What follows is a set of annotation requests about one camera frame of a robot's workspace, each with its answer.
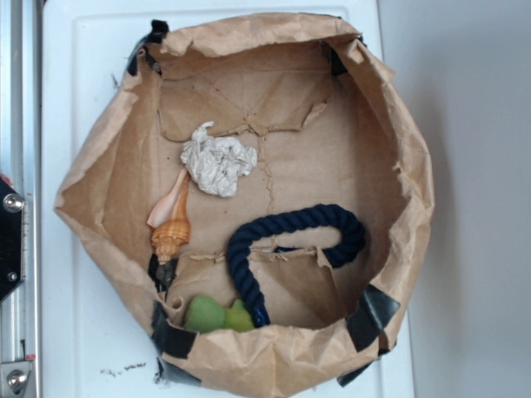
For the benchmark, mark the orange conch seashell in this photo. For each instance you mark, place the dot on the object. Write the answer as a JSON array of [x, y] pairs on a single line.
[[169, 221]]

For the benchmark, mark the brown paper bag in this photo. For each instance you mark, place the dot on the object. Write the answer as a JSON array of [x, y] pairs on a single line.
[[329, 127]]

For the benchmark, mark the aluminium frame rail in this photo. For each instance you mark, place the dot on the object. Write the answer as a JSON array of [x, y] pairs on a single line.
[[20, 161]]

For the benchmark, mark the black bracket plate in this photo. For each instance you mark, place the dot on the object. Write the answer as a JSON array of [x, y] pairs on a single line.
[[12, 210]]

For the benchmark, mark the white paper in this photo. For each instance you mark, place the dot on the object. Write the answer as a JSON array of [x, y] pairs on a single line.
[[216, 163]]

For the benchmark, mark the green plush toy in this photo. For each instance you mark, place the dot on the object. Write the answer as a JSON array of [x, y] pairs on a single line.
[[205, 314]]

